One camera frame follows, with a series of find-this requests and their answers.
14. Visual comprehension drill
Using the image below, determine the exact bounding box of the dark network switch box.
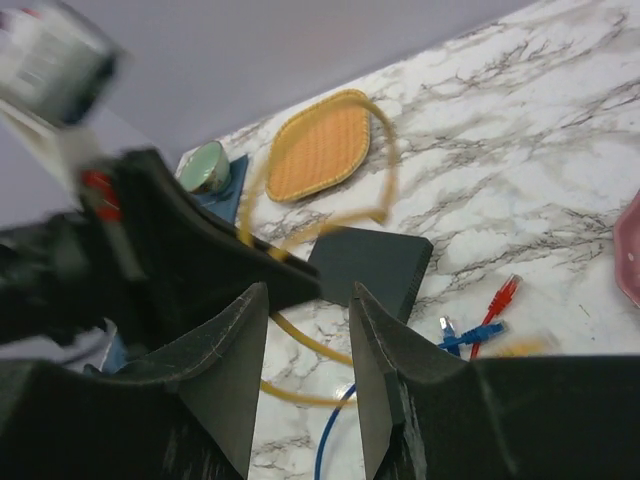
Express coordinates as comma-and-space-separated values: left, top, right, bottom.
308, 227, 433, 323

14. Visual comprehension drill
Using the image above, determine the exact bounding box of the blue ethernet cable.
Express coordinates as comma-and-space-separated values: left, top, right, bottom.
437, 319, 509, 351
313, 315, 461, 480

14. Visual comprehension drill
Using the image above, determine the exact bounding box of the yellow ethernet cable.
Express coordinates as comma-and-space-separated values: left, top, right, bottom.
259, 309, 551, 407
238, 97, 401, 256

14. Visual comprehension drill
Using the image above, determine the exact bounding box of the orange woven square tray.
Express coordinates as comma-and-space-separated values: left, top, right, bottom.
266, 89, 370, 203

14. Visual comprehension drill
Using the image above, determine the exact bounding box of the green ceramic bowl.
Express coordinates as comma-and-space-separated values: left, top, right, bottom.
177, 141, 231, 194

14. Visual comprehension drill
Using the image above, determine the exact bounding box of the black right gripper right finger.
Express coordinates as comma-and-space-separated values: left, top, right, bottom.
349, 285, 639, 479

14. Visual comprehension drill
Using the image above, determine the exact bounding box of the pink dotted plate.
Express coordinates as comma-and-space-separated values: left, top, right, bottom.
613, 193, 640, 306

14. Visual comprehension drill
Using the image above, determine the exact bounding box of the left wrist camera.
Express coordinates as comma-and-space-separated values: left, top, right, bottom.
1, 1, 125, 127

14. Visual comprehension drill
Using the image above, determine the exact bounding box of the red ethernet cable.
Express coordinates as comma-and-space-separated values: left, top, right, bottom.
467, 273, 524, 362

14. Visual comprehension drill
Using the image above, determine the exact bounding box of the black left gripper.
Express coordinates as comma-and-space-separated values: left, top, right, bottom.
1, 149, 165, 349

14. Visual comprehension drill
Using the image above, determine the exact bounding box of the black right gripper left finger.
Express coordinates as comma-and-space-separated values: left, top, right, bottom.
1, 283, 269, 479

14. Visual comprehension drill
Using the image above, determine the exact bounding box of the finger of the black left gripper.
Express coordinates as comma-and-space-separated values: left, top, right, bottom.
107, 149, 320, 315

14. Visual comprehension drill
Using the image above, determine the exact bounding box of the blue cloth placemat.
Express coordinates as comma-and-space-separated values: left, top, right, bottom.
92, 154, 249, 373

